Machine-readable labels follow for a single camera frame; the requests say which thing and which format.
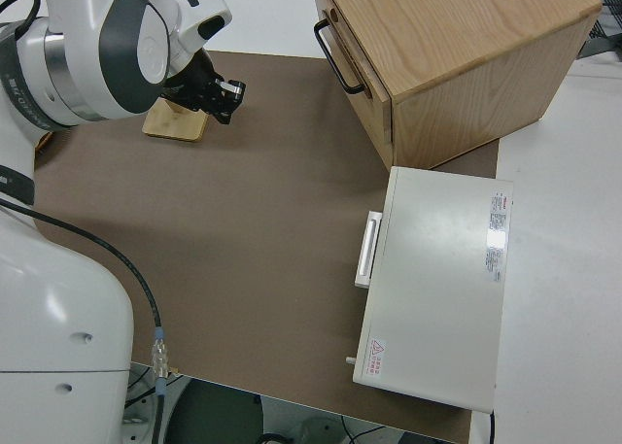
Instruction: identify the wooden drawer with black handle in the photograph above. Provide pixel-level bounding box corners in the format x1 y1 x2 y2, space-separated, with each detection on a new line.
313 6 394 147

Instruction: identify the wooden mug rack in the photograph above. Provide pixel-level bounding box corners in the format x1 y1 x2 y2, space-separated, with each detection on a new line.
141 97 211 145

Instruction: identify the light wooden cabinet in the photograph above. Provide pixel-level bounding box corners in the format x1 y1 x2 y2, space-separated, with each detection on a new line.
310 0 604 171

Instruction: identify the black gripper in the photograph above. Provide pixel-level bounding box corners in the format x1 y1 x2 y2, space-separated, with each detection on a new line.
167 50 247 124

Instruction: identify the white box appliance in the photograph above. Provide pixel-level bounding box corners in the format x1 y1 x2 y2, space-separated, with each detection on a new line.
345 165 515 413

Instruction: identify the brown table mat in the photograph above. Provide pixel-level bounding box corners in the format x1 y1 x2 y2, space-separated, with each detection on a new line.
31 50 501 444

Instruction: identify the black wire mesh rack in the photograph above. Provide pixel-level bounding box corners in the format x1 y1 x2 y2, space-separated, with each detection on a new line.
577 0 622 66

